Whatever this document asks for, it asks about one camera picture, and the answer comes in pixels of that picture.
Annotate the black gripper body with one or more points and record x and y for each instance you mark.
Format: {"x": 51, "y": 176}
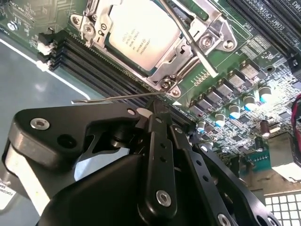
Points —
{"x": 105, "y": 200}

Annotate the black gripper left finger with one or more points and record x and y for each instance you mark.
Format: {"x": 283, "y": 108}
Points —
{"x": 58, "y": 117}

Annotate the silver square CPU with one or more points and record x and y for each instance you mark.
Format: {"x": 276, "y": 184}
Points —
{"x": 145, "y": 35}

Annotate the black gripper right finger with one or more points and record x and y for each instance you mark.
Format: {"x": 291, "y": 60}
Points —
{"x": 207, "y": 188}

